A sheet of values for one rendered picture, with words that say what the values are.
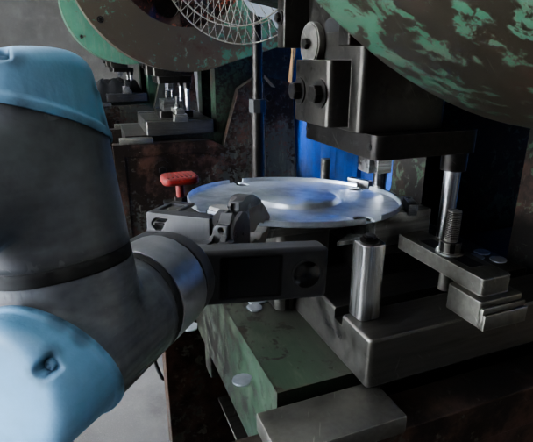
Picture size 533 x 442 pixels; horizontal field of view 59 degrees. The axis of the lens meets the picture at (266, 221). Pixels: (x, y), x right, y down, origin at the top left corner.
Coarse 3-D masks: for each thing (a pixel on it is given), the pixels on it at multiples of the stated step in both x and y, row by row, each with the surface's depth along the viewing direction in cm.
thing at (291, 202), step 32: (192, 192) 67; (224, 192) 69; (256, 192) 66; (288, 192) 67; (320, 192) 67; (352, 192) 71; (384, 192) 70; (288, 224) 52; (320, 224) 52; (352, 224) 53
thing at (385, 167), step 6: (360, 162) 69; (366, 162) 67; (372, 162) 67; (378, 162) 66; (384, 162) 66; (390, 162) 67; (360, 168) 69; (366, 168) 67; (372, 168) 67; (378, 168) 66; (384, 168) 67; (390, 168) 67; (378, 174) 67
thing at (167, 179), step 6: (162, 174) 93; (168, 174) 93; (174, 174) 92; (180, 174) 92; (186, 174) 93; (192, 174) 93; (162, 180) 90; (168, 180) 89; (174, 180) 89; (180, 180) 90; (186, 180) 90; (192, 180) 91; (198, 180) 92; (168, 186) 90; (180, 186) 92; (180, 192) 93
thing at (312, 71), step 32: (320, 32) 62; (320, 64) 58; (352, 64) 57; (384, 64) 56; (320, 96) 58; (352, 96) 58; (384, 96) 57; (416, 96) 59; (352, 128) 58; (384, 128) 59; (416, 128) 60
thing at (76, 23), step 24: (72, 0) 308; (72, 24) 312; (96, 48) 322; (120, 72) 374; (192, 72) 373; (120, 96) 360; (144, 96) 368; (168, 96) 371; (192, 96) 379; (120, 120) 361
